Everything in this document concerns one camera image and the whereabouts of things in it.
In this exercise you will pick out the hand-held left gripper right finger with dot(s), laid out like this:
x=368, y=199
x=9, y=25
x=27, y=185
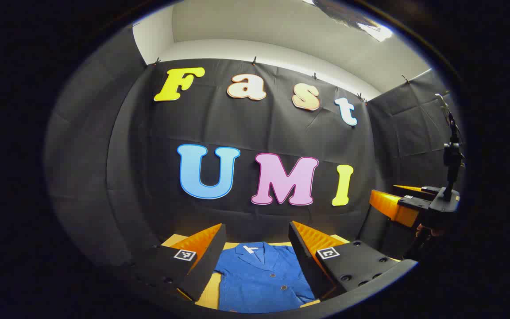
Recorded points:
x=303, y=261

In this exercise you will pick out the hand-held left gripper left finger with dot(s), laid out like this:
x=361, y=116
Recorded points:
x=210, y=261

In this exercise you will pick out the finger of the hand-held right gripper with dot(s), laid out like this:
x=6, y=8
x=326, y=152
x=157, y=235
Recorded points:
x=392, y=208
x=414, y=191

